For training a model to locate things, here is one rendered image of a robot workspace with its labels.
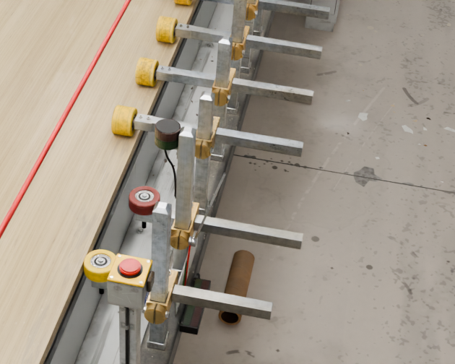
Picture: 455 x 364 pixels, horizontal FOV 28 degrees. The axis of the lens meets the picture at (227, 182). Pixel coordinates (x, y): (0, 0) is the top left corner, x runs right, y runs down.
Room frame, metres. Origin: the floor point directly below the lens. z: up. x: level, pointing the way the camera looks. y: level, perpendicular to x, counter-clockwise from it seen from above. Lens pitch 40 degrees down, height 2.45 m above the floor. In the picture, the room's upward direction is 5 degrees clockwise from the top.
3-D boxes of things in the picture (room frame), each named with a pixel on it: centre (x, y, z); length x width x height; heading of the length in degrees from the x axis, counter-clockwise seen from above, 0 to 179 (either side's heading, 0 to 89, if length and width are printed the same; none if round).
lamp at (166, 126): (1.68, 0.15, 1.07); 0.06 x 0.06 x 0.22; 83
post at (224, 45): (2.17, 0.04, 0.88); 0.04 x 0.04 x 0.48; 83
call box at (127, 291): (1.17, 0.17, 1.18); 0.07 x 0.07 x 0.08; 83
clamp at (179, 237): (1.70, 0.10, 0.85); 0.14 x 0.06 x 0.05; 173
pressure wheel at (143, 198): (1.73, 0.21, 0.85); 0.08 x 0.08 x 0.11
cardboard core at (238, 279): (2.25, -0.07, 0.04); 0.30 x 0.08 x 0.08; 173
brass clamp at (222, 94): (2.19, 0.04, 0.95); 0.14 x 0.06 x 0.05; 173
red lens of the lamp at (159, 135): (1.68, 0.15, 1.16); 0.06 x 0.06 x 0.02
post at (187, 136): (1.68, 0.10, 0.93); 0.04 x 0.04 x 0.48; 83
